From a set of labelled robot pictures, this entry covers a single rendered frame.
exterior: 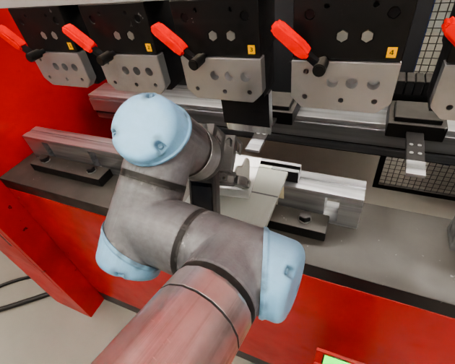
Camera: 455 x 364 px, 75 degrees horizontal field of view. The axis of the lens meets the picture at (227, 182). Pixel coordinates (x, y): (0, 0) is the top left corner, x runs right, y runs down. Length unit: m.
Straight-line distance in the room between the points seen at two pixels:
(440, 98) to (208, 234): 0.38
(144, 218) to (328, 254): 0.46
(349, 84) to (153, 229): 0.37
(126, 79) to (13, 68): 0.63
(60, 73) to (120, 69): 0.18
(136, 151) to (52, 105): 1.04
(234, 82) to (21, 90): 0.87
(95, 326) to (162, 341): 1.57
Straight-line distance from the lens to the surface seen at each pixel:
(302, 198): 0.69
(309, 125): 0.89
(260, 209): 0.59
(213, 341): 0.22
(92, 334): 1.76
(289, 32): 0.46
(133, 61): 0.65
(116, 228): 0.33
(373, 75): 0.50
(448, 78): 0.51
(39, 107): 1.30
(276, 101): 0.85
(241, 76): 0.55
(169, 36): 0.54
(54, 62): 0.82
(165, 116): 0.30
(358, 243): 0.71
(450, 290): 0.71
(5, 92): 1.24
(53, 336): 1.87
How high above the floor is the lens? 1.44
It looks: 42 degrees down
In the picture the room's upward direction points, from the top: 10 degrees counter-clockwise
